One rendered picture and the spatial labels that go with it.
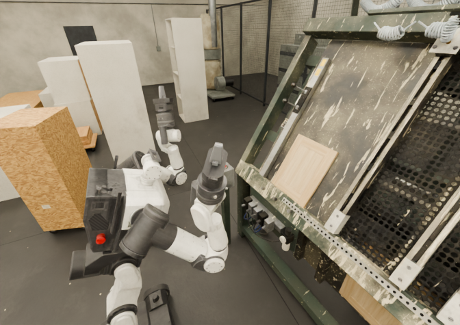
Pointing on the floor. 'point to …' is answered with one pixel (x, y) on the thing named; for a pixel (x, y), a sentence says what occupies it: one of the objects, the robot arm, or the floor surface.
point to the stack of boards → (17, 98)
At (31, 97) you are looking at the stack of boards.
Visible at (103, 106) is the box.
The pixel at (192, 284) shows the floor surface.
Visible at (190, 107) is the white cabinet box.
